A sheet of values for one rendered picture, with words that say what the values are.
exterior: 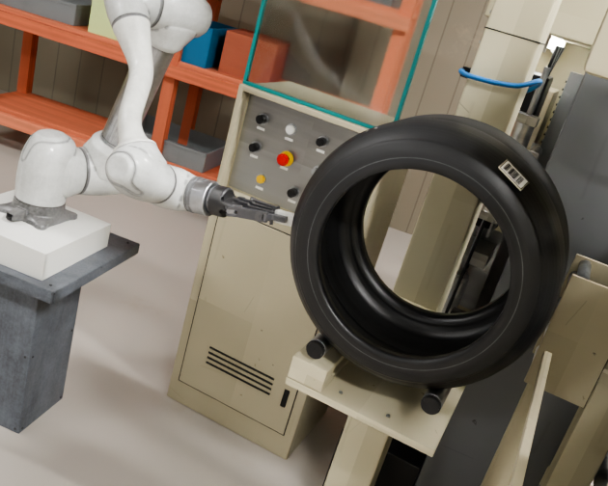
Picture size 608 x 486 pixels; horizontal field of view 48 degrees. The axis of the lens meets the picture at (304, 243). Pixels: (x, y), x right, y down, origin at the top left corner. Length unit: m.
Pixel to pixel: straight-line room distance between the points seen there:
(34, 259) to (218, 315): 0.75
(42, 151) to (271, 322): 0.95
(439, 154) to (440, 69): 4.00
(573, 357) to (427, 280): 0.40
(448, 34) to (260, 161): 3.13
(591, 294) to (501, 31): 0.64
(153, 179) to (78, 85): 4.84
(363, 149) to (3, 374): 1.56
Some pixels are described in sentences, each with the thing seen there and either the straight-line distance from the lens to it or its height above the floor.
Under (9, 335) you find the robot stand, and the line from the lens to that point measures 2.43.
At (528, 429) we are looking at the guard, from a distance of 1.40.
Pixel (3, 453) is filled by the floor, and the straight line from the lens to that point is 2.53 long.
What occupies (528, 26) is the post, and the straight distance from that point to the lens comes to 1.71.
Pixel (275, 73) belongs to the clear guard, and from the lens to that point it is 2.33.
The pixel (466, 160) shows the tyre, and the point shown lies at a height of 1.42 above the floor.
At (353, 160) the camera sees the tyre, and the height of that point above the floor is 1.34.
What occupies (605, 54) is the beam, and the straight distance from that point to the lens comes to 1.08.
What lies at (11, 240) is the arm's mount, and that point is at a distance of 2.17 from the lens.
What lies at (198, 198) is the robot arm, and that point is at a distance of 1.67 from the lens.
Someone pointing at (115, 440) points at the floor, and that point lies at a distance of 2.61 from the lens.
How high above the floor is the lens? 1.66
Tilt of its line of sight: 21 degrees down
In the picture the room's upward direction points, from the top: 16 degrees clockwise
